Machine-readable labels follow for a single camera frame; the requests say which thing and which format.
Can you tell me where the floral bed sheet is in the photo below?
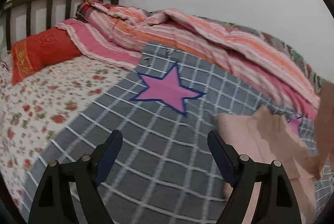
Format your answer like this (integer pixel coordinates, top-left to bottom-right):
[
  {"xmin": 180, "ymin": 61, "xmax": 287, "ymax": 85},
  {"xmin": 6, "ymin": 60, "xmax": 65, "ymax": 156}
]
[{"xmin": 1, "ymin": 56, "xmax": 128, "ymax": 207}]

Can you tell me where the dark wooden headboard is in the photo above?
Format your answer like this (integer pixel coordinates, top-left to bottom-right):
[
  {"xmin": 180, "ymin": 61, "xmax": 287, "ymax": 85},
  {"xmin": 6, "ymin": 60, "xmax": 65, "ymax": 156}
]
[{"xmin": 2, "ymin": 0, "xmax": 119, "ymax": 52}]

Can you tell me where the red pillow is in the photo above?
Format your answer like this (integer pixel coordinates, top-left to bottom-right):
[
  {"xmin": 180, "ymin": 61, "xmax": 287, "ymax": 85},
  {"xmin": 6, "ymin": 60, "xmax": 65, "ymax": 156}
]
[{"xmin": 11, "ymin": 27, "xmax": 82, "ymax": 84}]

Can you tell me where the grey checked star blanket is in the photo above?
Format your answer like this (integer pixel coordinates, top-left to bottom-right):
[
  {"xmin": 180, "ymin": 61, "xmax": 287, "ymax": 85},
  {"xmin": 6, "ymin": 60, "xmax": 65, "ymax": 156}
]
[{"xmin": 19, "ymin": 41, "xmax": 334, "ymax": 224}]

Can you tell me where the pink orange striped quilt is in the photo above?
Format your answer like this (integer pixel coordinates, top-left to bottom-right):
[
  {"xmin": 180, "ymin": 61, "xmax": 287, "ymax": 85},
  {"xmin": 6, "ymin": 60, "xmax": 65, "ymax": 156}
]
[{"xmin": 57, "ymin": 0, "xmax": 320, "ymax": 120}]

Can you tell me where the pink knit sweater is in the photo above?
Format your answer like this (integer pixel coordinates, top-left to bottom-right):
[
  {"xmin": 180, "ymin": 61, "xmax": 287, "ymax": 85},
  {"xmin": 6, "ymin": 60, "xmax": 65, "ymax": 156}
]
[{"xmin": 212, "ymin": 78, "xmax": 334, "ymax": 224}]

